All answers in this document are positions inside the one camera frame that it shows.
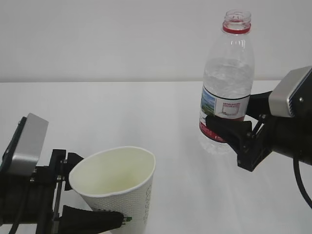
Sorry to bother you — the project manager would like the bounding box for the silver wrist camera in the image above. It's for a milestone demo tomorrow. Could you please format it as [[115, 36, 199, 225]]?
[[269, 66, 312, 117], [0, 113, 49, 176]]

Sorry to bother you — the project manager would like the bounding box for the clear water bottle red label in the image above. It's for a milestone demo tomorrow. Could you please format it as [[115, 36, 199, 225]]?
[[199, 9, 255, 155]]

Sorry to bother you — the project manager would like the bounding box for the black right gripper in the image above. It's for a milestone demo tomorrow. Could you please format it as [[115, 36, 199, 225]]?
[[205, 73, 312, 171]]

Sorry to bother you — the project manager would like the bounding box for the white paper cup green logo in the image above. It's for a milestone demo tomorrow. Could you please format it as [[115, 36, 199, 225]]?
[[69, 146, 156, 234]]

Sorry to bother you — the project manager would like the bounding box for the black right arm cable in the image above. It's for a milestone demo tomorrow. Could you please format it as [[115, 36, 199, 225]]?
[[292, 156, 312, 210]]

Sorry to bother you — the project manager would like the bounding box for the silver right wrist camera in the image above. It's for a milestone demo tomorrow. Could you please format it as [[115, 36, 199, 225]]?
[[269, 66, 312, 117]]

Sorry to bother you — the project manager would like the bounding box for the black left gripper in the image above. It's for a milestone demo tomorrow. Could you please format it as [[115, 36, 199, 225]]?
[[0, 149, 124, 234]]

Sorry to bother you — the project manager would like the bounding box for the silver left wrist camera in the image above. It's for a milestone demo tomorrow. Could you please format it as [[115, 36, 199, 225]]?
[[0, 113, 49, 176]]

